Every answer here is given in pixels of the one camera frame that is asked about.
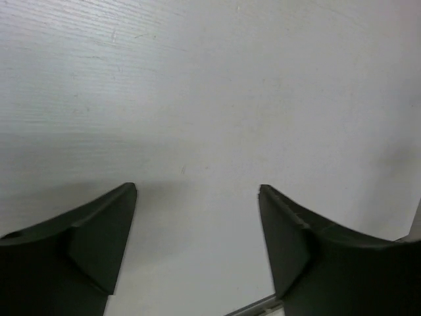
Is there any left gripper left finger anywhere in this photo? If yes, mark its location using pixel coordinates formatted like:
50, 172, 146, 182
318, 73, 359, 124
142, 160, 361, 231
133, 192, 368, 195
1, 182, 137, 315

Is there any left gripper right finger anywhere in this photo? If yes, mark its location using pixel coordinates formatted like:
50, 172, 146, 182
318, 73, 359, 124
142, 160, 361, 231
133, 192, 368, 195
259, 184, 420, 315

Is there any aluminium table rail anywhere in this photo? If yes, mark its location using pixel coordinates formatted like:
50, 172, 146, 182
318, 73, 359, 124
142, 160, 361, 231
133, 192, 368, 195
226, 295, 283, 316

